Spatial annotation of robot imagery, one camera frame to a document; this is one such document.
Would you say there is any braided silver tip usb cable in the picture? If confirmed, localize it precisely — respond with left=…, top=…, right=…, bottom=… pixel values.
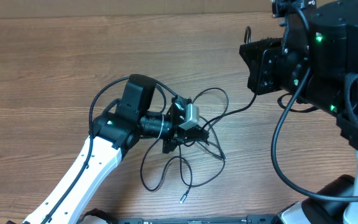
left=139, top=114, right=226, bottom=205

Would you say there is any thin black usb cable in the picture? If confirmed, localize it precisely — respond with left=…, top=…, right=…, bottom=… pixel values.
left=191, top=26, right=257, bottom=162

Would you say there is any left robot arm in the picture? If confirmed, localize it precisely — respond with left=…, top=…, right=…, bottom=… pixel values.
left=23, top=74, right=209, bottom=224

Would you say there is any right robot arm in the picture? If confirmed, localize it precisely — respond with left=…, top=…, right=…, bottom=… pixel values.
left=239, top=0, right=358, bottom=223

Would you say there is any cardboard back panel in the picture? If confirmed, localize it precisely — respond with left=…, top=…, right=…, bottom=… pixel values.
left=0, top=0, right=272, bottom=19

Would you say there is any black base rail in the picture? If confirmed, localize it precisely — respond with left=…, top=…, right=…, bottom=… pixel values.
left=79, top=208, right=291, bottom=224

